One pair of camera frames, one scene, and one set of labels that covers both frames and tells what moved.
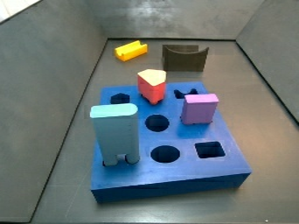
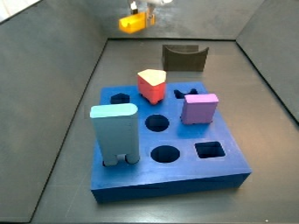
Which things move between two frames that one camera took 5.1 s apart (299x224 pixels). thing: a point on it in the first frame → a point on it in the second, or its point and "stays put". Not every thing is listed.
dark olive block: (183, 58) stays put
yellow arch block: (131, 51) → (132, 24)
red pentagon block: (152, 82) stays put
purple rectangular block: (199, 108) stays put
